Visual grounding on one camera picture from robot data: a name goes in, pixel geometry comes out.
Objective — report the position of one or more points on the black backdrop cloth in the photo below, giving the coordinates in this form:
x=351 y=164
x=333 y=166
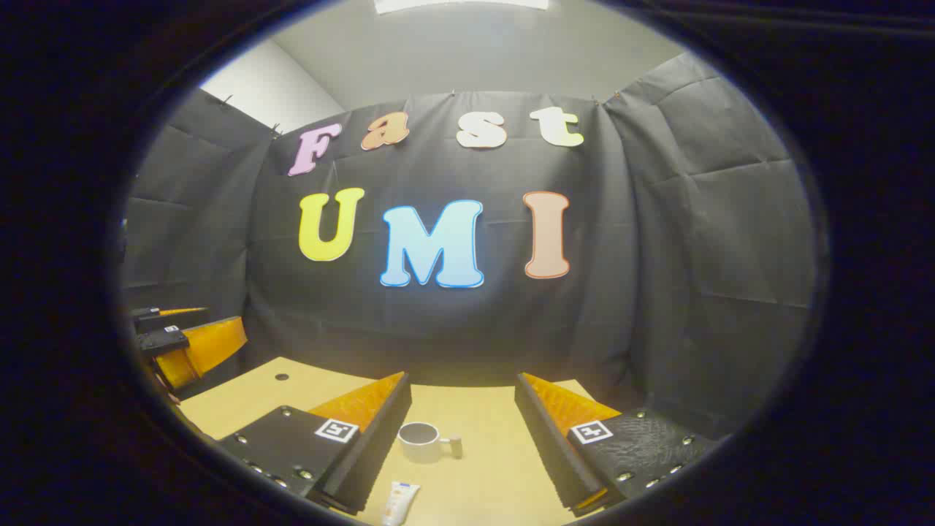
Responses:
x=657 y=256

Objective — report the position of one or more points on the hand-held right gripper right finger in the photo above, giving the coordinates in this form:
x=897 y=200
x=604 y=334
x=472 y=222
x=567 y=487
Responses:
x=544 y=446

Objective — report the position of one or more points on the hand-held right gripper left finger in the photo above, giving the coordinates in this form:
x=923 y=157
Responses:
x=369 y=453

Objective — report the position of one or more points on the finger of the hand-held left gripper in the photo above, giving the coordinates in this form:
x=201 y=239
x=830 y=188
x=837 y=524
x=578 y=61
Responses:
x=150 y=318
x=208 y=347

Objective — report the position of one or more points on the wooden desktop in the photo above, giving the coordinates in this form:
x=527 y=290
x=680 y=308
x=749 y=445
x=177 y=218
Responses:
x=482 y=475

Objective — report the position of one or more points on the white toothpaste tube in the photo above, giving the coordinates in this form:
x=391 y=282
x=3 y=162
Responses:
x=400 y=500

